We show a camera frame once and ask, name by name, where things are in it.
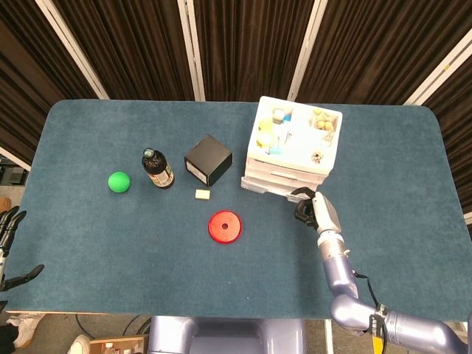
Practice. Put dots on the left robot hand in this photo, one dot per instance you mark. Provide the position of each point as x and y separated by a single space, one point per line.
9 225

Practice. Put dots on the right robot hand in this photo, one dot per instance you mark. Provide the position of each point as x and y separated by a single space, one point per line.
324 214

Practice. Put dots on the white plastic drawer organizer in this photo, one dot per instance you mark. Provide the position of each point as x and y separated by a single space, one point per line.
295 140

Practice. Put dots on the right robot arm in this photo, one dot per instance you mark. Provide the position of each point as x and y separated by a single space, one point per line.
343 280

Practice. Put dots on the small dark beads pile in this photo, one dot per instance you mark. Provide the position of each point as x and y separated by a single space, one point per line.
317 157

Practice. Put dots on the small metal clips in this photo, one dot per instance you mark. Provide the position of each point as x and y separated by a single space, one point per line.
327 138

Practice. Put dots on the small blue block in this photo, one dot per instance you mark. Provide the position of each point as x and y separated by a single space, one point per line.
275 150

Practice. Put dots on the white blue-capped tube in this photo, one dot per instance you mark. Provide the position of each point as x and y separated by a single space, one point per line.
284 131

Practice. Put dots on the yellow white round container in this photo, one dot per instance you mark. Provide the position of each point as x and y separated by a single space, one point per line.
264 139

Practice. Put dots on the red round disc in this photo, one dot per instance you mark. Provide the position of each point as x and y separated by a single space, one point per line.
225 226

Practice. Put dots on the white sneaker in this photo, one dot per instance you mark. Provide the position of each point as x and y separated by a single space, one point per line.
79 344
26 328

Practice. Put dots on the blue felt table mat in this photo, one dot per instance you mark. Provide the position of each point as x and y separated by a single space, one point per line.
110 258

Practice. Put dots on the yellow round item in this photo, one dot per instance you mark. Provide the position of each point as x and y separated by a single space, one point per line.
265 124

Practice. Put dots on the green ball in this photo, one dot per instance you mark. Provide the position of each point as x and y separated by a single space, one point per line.
119 181

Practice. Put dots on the small white eraser block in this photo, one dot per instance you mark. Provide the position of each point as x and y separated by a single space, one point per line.
203 194

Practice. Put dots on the black cardboard box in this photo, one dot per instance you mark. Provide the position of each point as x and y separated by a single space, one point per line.
208 160

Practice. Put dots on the dark brown curtain panel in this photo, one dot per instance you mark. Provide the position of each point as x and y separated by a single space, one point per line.
132 48
29 73
247 48
376 48

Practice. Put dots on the grey-purple robot torso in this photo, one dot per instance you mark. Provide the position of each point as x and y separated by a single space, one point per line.
225 335

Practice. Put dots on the dark glass bottle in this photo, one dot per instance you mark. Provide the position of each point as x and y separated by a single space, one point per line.
159 171

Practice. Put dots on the brown cardboard box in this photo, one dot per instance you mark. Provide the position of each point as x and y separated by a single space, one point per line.
118 346

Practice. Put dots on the white frame pole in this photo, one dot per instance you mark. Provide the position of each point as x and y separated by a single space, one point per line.
306 48
439 68
191 48
14 158
73 51

